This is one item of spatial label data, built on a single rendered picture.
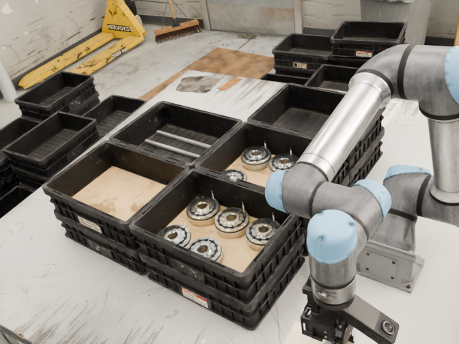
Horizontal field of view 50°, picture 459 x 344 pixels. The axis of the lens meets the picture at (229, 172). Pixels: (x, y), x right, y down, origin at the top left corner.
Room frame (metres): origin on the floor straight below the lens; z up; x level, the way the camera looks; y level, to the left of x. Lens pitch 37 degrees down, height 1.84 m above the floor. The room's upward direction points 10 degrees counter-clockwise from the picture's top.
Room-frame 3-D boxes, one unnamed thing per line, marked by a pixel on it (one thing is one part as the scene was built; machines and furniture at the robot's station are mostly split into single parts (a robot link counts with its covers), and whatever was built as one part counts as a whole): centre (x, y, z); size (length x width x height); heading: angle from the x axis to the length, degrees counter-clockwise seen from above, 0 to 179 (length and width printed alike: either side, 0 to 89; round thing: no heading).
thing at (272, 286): (1.04, 0.06, 0.76); 0.40 x 0.30 x 0.12; 49
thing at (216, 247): (0.98, 0.11, 0.86); 0.10 x 0.10 x 0.01
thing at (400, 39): (2.82, -0.98, 0.37); 0.42 x 0.34 x 0.46; 53
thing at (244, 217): (1.09, 0.02, 0.86); 0.10 x 0.10 x 0.01
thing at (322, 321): (0.55, -0.13, 1.08); 0.09 x 0.08 x 0.12; 53
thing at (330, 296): (0.55, -0.14, 1.16); 0.08 x 0.08 x 0.05
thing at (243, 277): (1.04, 0.06, 0.92); 0.40 x 0.30 x 0.02; 49
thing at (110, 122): (2.58, 0.63, 0.31); 0.40 x 0.30 x 0.34; 143
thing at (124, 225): (1.30, 0.36, 0.92); 0.40 x 0.30 x 0.02; 49
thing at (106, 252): (1.30, 0.36, 0.76); 0.40 x 0.30 x 0.12; 49
